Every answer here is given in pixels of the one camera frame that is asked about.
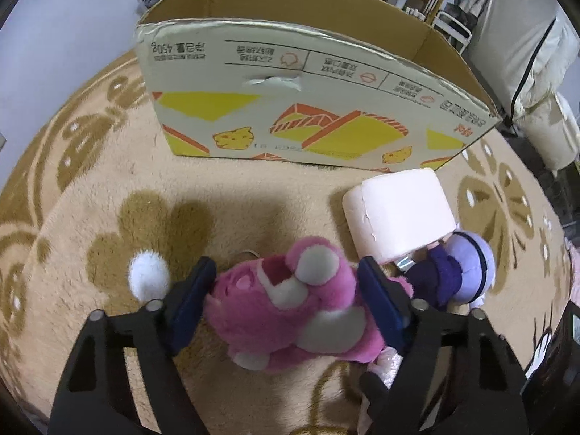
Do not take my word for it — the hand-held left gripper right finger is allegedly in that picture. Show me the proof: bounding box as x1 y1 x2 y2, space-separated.
357 256 531 435

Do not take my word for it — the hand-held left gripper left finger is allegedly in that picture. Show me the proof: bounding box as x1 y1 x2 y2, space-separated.
47 256 218 435

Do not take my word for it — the pink bear plush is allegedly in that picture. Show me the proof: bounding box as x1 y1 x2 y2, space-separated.
206 236 413 374

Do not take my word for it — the printed cardboard box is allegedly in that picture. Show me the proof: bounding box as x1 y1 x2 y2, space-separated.
135 0 504 174

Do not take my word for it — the pink plastic-wrapped packet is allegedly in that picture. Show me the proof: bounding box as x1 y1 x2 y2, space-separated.
358 349 409 435

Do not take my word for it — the white foam block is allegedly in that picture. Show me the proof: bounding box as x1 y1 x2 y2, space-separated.
342 167 457 264

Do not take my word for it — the purple doll plush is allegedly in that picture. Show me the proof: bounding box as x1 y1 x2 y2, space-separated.
405 229 496 313

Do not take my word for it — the beige patterned blanket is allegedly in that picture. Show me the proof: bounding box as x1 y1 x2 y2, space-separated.
0 47 580 435

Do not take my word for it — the white trolley cart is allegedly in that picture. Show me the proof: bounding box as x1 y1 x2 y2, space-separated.
430 2 474 57

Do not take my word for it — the white padded jacket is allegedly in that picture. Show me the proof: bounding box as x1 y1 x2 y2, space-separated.
469 0 580 170

